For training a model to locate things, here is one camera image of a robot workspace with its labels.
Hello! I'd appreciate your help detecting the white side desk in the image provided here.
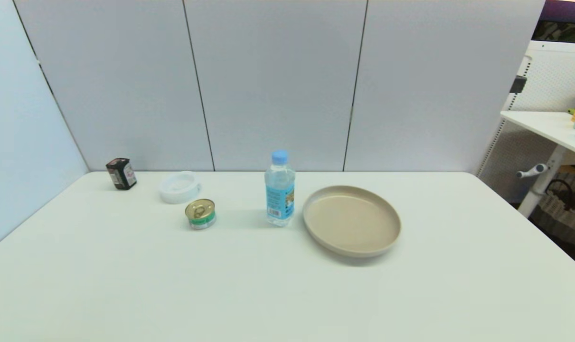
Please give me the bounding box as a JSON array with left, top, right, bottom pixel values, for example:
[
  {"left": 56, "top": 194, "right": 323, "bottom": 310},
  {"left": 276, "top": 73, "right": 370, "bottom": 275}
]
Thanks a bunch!
[{"left": 501, "top": 110, "right": 575, "bottom": 217}]

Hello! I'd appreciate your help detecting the woven wicker basket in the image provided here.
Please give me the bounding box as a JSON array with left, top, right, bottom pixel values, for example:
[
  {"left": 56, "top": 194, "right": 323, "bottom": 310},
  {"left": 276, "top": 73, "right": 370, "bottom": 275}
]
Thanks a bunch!
[{"left": 529, "top": 171, "right": 575, "bottom": 264}]

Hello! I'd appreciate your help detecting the white round plastic dish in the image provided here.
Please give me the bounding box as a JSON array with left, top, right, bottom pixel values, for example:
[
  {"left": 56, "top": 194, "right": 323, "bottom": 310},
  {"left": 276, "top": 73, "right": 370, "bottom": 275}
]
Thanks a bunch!
[{"left": 158, "top": 171, "right": 201, "bottom": 204}]

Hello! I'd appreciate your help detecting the soda water bottle blue label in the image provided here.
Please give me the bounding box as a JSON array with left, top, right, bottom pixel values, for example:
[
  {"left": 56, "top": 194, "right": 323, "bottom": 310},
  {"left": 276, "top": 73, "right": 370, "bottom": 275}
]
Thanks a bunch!
[{"left": 264, "top": 150, "right": 296, "bottom": 227}]

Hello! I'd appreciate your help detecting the beige round plate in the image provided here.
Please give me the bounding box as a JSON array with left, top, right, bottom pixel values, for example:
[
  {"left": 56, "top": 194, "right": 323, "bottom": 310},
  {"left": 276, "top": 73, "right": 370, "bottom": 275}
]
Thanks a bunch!
[{"left": 302, "top": 185, "right": 402, "bottom": 258}]

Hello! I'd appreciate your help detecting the white pegboard panel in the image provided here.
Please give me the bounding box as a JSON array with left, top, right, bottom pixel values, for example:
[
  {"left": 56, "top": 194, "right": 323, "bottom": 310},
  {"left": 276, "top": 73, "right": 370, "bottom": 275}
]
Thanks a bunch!
[{"left": 477, "top": 40, "right": 575, "bottom": 200}]

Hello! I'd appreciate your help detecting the white desk crank handle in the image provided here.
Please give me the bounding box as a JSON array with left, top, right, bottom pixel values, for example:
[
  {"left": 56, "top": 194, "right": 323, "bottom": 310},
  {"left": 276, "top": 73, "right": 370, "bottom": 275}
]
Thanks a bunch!
[{"left": 516, "top": 163, "right": 550, "bottom": 179}]

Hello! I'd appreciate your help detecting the cat food can gold lid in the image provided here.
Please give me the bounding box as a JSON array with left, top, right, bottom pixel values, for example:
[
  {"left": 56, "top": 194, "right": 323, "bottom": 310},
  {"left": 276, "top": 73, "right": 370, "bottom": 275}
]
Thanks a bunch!
[{"left": 185, "top": 199, "right": 217, "bottom": 230}]

